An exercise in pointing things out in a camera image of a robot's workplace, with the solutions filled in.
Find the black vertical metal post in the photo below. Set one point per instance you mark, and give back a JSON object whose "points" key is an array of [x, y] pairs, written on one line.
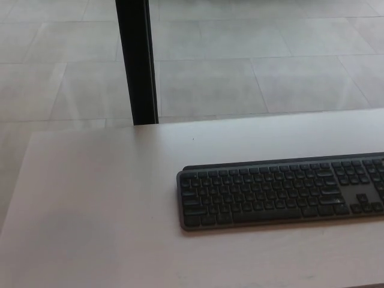
{"points": [[136, 60]]}

